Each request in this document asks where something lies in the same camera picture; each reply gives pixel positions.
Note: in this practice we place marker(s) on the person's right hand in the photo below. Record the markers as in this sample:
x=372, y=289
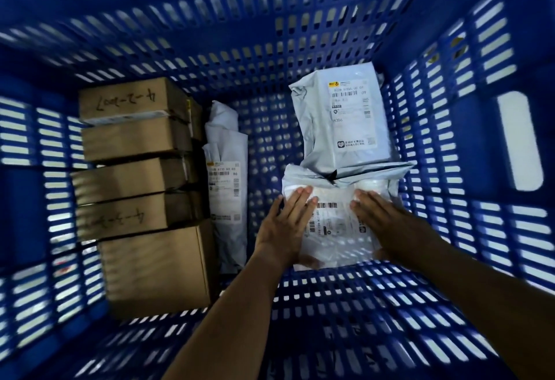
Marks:
x=399, y=232

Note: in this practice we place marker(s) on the person's left hand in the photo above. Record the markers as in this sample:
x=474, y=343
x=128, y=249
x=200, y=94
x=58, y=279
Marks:
x=282, y=236

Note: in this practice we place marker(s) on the white mailer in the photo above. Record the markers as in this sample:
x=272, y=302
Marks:
x=338, y=236

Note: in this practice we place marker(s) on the light blue mailer bag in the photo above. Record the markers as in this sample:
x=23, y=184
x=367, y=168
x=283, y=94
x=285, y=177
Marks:
x=316, y=132

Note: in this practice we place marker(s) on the blue plastic basket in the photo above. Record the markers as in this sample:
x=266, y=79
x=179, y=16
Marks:
x=472, y=145

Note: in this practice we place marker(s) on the person's right forearm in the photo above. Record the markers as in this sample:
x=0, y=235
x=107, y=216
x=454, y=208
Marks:
x=498, y=306

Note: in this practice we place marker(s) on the person's left forearm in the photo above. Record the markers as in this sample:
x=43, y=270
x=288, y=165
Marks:
x=225, y=332

